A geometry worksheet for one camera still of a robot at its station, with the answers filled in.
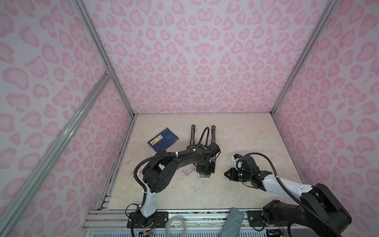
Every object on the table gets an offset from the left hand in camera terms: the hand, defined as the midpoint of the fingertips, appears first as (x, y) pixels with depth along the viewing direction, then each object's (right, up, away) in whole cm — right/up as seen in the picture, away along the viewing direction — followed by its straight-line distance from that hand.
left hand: (212, 172), depth 87 cm
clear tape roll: (-21, -24, -16) cm, 36 cm away
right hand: (+7, 0, -2) cm, 7 cm away
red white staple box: (-14, +1, +2) cm, 14 cm away
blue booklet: (-32, +17, +17) cm, 40 cm away
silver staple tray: (-5, -3, +1) cm, 6 cm away
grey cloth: (+8, -19, -17) cm, 27 cm away
